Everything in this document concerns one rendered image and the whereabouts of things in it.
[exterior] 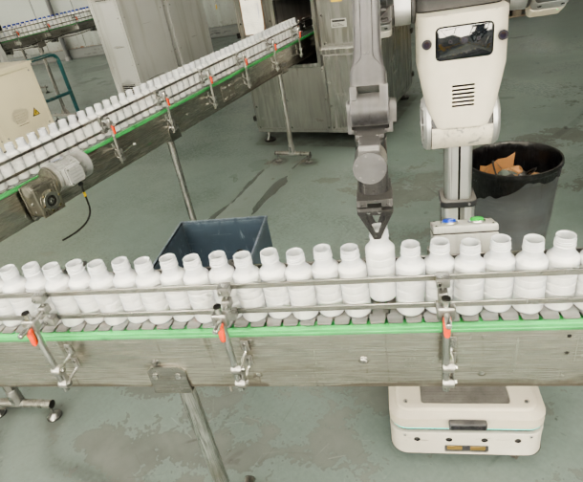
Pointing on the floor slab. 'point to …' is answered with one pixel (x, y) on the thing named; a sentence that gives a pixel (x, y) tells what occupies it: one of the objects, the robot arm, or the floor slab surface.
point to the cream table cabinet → (5, 106)
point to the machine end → (323, 68)
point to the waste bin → (517, 187)
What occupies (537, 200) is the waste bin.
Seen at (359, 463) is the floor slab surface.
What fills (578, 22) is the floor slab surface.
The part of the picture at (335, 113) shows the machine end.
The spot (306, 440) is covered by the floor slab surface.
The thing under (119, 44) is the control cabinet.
